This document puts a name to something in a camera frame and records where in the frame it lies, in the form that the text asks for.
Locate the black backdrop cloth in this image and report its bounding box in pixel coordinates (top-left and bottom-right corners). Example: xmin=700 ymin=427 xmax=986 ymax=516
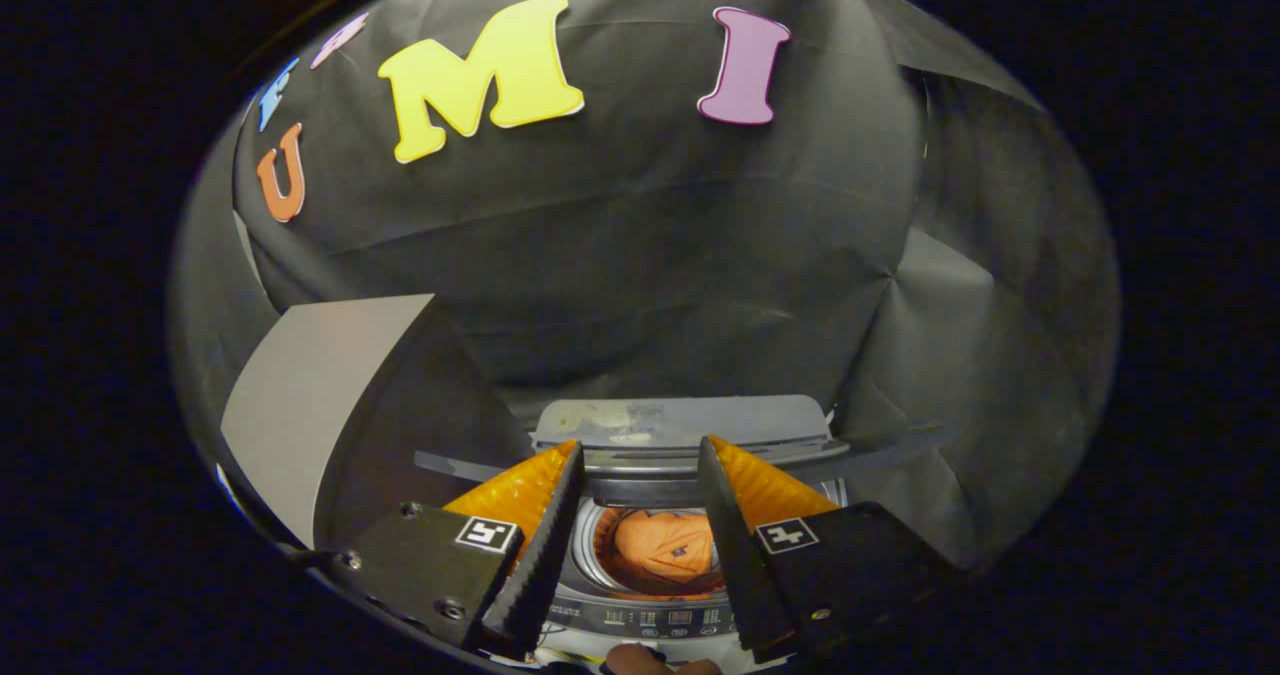
xmin=165 ymin=0 xmax=1121 ymax=571

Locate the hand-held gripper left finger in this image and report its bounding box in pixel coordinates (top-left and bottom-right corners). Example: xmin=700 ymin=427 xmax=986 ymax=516
xmin=325 ymin=440 xmax=589 ymax=661

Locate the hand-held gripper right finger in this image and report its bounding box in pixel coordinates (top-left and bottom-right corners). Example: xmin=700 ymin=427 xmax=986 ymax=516
xmin=696 ymin=435 xmax=969 ymax=665

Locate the orange polo shirt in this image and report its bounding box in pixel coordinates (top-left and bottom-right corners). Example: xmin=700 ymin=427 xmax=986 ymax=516
xmin=612 ymin=508 xmax=717 ymax=587

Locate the dark washing machine lid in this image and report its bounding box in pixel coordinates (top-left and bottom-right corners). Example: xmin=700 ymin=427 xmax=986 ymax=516
xmin=415 ymin=395 xmax=956 ymax=506

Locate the grey washing machine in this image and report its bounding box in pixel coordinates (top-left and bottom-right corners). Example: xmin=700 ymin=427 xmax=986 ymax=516
xmin=530 ymin=475 xmax=851 ymax=675

